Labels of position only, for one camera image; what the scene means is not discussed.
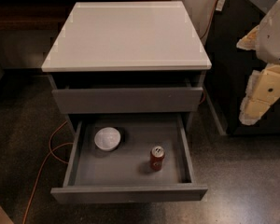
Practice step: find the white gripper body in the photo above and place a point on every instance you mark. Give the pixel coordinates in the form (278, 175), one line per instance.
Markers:
(274, 39)

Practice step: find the grey top drawer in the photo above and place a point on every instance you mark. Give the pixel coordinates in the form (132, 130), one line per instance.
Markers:
(128, 100)

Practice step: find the dark wooden bench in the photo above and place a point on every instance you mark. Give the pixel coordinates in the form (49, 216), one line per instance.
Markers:
(40, 14)

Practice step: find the white tag on cable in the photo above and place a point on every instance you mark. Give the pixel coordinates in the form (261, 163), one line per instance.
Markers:
(220, 5)

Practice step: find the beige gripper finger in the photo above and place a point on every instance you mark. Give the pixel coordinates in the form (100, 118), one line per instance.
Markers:
(262, 91)
(248, 42)

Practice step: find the grey drawer cabinet white top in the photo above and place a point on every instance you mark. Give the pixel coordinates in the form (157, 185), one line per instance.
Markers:
(127, 44)

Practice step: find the red soda can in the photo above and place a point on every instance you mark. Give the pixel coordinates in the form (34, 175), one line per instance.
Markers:
(157, 155)

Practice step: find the black bin cabinet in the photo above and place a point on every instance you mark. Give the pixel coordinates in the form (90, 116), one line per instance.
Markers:
(226, 81)

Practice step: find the grey drawer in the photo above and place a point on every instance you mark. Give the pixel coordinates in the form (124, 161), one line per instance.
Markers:
(124, 175)
(128, 100)

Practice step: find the white round bowl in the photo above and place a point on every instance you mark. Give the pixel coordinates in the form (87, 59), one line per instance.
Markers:
(107, 139)

